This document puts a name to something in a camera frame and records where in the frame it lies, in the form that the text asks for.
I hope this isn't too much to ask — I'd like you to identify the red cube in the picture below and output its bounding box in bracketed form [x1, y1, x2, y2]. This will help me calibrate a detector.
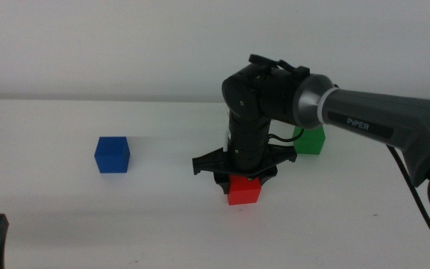
[226, 175, 263, 206]

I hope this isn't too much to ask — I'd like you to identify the green cube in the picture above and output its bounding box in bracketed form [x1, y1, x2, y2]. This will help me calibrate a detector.
[292, 126, 326, 155]

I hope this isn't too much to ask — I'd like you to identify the blue cube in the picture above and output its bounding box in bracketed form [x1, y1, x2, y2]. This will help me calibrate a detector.
[94, 136, 131, 174]

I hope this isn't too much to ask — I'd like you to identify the short black cable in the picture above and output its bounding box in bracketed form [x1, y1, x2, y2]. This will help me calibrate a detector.
[268, 128, 305, 143]

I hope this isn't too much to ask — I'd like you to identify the long black cable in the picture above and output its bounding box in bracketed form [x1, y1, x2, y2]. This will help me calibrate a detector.
[386, 144, 430, 267]

